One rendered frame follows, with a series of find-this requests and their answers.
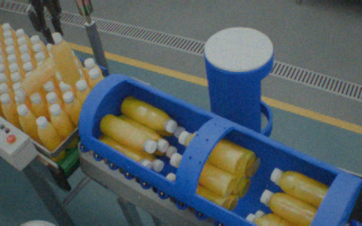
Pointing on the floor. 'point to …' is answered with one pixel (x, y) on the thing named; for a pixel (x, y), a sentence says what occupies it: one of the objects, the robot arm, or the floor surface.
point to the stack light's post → (96, 45)
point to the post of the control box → (42, 195)
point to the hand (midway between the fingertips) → (53, 31)
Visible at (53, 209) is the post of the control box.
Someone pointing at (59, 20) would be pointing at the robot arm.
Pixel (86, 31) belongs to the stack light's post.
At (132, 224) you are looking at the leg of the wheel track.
